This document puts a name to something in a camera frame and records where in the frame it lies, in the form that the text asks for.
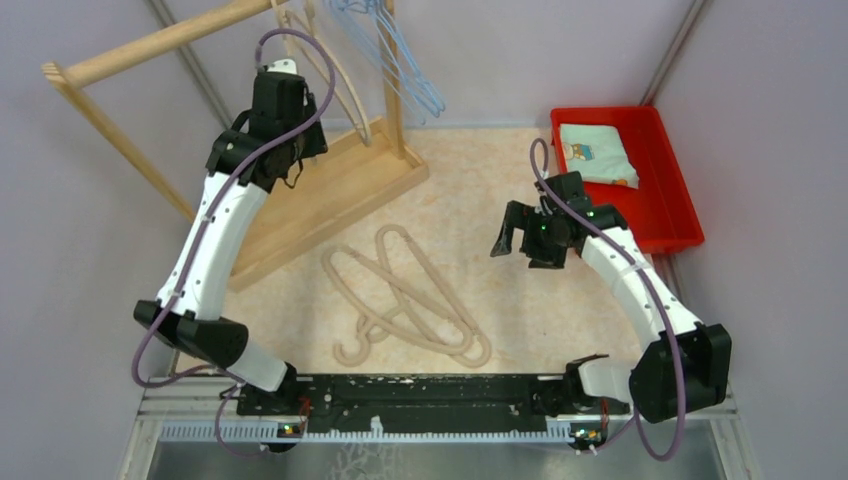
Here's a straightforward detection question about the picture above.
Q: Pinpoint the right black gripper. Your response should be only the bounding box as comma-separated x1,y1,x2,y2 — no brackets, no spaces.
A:
491,199,567,269

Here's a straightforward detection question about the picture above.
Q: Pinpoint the beige plastic hanger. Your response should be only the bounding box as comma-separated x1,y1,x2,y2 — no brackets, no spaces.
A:
375,225,492,368
322,245,475,368
270,0,343,110
303,0,373,146

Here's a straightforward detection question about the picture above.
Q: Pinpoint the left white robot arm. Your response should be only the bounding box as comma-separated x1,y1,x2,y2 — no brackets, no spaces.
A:
133,58,328,414

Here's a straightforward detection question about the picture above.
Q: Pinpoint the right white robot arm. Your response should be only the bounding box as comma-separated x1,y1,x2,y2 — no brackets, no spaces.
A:
490,172,732,423

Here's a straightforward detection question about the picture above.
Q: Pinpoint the folded light green cloth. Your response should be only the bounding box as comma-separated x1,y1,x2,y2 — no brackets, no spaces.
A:
558,123,639,189

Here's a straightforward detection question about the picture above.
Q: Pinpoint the wooden clothes rack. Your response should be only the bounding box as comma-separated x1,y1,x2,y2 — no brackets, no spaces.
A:
41,1,429,291

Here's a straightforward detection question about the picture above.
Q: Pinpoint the red plastic bin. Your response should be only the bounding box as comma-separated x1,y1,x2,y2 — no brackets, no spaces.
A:
550,106,705,254

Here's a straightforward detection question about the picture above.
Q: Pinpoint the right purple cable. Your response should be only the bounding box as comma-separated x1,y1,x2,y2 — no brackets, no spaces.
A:
529,137,687,463

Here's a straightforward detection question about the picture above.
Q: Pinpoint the purple cable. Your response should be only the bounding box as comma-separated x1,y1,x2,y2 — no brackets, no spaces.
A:
131,27,337,460
529,137,687,463

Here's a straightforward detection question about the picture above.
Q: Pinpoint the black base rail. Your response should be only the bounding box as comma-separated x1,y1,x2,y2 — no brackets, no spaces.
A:
236,373,630,436

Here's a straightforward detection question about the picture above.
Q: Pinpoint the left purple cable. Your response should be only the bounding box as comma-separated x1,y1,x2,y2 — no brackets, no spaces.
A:
131,27,337,460

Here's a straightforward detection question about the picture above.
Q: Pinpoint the white cable duct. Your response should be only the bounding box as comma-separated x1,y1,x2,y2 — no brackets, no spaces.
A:
160,420,601,444

